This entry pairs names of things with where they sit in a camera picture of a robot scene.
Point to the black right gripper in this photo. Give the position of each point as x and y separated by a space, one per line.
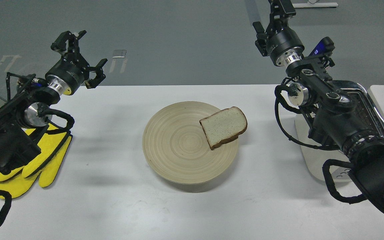
279 41

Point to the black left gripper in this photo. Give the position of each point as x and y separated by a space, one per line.
73 69

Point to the slice of brown bread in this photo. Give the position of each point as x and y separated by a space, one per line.
223 126

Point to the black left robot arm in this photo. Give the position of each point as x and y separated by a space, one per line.
27 115

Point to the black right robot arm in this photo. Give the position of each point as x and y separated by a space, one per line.
329 111

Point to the silver two-slot toaster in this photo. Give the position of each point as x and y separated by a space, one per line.
365 110

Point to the yellow oven mitt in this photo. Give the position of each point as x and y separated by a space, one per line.
43 168

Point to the round wooden plate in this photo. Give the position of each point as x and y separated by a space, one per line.
176 148

